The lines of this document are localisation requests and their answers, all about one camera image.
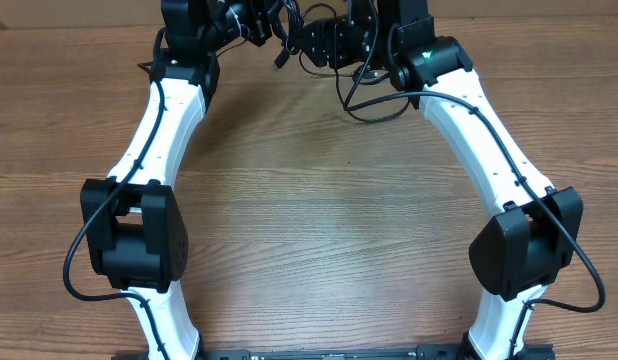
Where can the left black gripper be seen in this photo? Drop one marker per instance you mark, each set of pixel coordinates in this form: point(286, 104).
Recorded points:
point(260, 11)

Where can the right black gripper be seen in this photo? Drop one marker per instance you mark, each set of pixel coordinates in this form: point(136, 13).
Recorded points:
point(329, 41)

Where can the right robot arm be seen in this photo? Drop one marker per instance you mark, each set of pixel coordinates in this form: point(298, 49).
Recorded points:
point(531, 229)

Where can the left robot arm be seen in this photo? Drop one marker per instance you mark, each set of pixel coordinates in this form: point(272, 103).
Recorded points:
point(135, 233)

